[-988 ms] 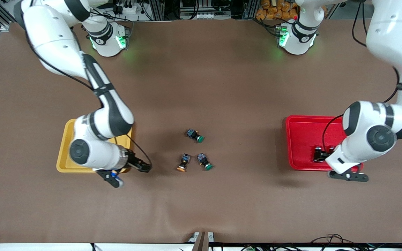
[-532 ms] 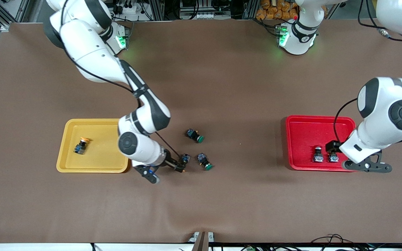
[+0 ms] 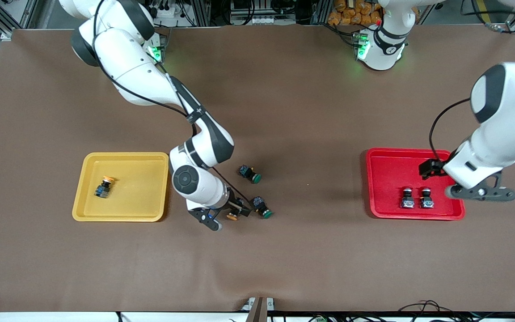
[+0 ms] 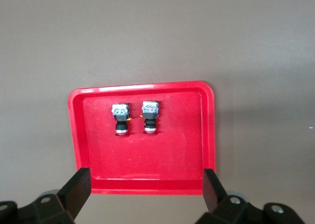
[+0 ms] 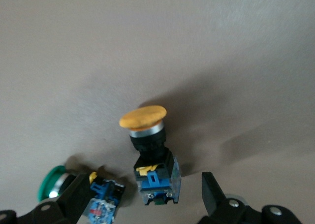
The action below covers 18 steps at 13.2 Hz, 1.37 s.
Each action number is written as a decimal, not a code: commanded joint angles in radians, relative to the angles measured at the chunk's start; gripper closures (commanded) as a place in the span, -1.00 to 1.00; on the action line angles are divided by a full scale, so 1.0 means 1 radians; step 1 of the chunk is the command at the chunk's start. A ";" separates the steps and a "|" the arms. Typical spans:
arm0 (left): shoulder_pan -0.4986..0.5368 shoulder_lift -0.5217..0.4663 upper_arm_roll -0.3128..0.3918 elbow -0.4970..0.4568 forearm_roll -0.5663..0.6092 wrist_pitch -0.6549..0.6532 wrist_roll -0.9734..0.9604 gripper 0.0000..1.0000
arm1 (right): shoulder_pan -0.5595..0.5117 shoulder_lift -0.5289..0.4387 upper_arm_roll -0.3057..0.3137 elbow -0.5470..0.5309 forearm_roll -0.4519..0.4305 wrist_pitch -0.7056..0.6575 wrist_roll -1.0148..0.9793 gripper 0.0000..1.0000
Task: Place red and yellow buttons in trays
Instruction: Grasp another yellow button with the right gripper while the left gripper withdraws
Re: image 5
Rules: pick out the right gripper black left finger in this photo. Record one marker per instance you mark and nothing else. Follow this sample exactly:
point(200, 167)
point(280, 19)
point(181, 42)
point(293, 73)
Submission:
point(64, 209)

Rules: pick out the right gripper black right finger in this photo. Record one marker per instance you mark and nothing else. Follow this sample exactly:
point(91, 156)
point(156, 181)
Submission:
point(221, 209)

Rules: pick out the green mushroom push button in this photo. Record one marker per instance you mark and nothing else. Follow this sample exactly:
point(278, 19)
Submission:
point(49, 182)

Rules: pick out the yellow mushroom push button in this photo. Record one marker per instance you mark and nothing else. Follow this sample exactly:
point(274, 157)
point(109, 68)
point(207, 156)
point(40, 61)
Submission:
point(147, 140)

